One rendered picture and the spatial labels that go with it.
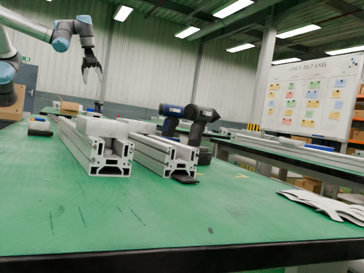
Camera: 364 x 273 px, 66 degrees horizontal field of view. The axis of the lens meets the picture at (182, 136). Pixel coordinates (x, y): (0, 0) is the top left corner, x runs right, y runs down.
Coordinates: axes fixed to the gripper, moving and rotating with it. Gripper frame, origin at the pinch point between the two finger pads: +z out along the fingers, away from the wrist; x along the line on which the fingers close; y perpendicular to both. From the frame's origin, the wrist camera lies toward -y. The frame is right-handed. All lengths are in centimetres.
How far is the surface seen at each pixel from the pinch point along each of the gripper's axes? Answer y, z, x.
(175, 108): -54, 7, -28
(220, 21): 759, -58, -544
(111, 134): -97, -1, 8
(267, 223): -135, 8, -11
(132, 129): -72, 7, -3
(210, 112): -80, 3, -31
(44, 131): -43, 12, 27
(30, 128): -43, 9, 32
